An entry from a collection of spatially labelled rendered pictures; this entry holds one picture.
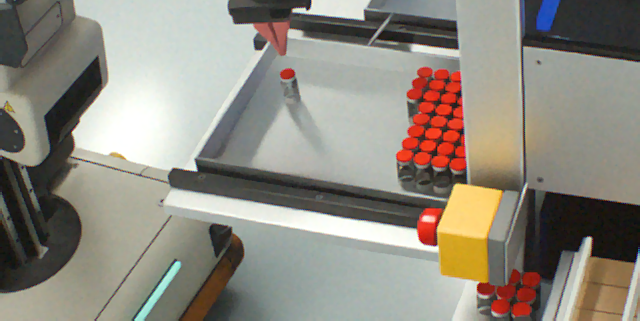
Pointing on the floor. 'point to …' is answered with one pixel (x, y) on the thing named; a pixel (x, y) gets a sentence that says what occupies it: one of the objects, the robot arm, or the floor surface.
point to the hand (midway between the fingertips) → (282, 48)
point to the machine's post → (494, 80)
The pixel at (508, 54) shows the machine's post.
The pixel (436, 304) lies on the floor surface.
